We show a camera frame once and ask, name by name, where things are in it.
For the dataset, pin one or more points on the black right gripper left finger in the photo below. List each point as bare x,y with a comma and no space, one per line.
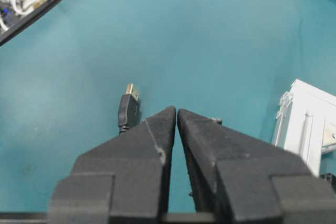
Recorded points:
124,180

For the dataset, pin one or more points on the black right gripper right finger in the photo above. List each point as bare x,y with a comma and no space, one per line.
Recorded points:
246,180

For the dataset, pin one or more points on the silver aluminium extrusion frame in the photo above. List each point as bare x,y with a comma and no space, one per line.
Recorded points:
305,123

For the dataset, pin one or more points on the black table edge rail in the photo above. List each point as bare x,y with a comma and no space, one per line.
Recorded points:
28,20

